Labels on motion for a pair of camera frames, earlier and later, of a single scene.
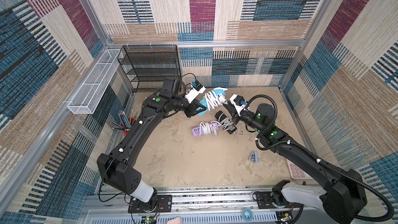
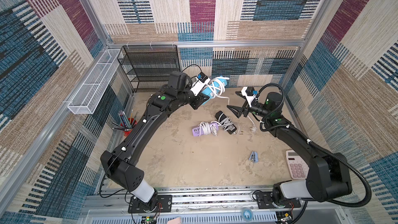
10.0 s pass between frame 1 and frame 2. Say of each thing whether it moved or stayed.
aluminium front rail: stayed
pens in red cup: stayed
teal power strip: moved
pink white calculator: stayed
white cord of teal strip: moved
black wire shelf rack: stayed
